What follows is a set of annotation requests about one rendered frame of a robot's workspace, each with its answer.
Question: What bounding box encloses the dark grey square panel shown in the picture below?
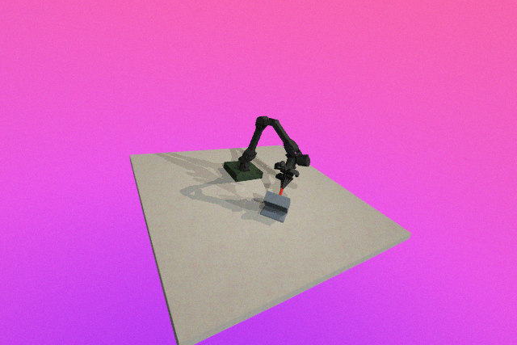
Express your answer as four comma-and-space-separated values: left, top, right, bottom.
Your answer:
260, 191, 291, 223

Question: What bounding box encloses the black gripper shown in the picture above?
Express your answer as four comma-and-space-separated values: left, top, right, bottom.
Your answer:
275, 162, 300, 189

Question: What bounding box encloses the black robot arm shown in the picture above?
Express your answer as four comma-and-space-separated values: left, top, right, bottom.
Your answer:
238, 116, 310, 172

